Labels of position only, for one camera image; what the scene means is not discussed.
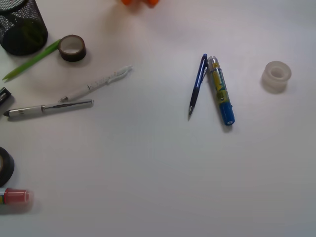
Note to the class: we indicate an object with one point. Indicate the white dotted pen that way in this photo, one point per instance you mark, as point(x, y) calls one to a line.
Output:
point(92, 86)

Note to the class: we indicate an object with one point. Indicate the blue cap marker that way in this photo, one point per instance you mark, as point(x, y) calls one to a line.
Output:
point(221, 93)

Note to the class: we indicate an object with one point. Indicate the dark blue ballpoint pen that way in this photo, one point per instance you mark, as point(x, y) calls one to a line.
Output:
point(200, 76)

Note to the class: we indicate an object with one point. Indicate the silver white pen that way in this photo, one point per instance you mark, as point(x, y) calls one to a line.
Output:
point(46, 110)

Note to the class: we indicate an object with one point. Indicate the clear tape roll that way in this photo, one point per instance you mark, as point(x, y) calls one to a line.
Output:
point(275, 77)

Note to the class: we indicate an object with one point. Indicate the black electrical tape roll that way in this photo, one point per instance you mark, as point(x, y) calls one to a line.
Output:
point(6, 166)

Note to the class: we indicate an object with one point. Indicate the red cap marker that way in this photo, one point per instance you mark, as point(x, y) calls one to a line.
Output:
point(16, 199)

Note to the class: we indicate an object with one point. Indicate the green handled scissors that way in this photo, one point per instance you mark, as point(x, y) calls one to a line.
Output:
point(33, 31)

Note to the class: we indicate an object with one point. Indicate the orange robot base part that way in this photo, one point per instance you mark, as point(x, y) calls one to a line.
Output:
point(149, 3)

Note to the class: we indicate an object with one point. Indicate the green pen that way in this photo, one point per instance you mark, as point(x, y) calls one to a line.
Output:
point(17, 71)

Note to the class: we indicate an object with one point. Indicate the black mesh pen holder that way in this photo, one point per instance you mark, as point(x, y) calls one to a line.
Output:
point(11, 38)

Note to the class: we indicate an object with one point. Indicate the brown tape roll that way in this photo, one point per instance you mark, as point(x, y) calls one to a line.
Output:
point(72, 48)

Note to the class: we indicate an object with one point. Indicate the black marker at edge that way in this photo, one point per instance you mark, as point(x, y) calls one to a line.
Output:
point(4, 95)

